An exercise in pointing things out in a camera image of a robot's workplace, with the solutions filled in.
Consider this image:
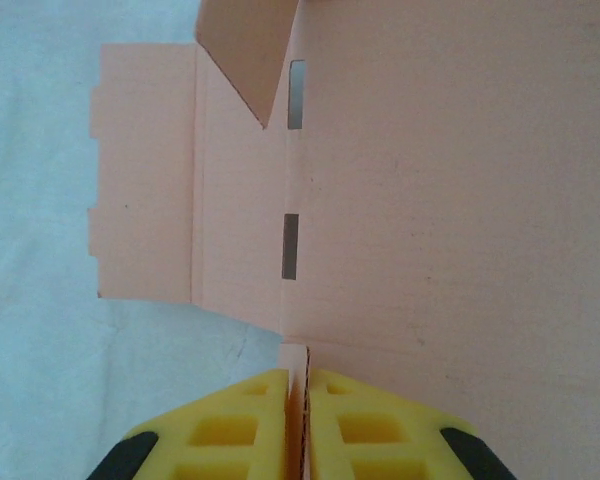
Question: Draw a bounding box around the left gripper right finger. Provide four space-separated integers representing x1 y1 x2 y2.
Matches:
307 369 519 480

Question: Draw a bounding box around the orange paper box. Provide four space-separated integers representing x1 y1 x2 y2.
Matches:
87 0 600 480

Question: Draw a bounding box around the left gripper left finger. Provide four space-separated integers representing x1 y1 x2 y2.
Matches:
84 368 291 480

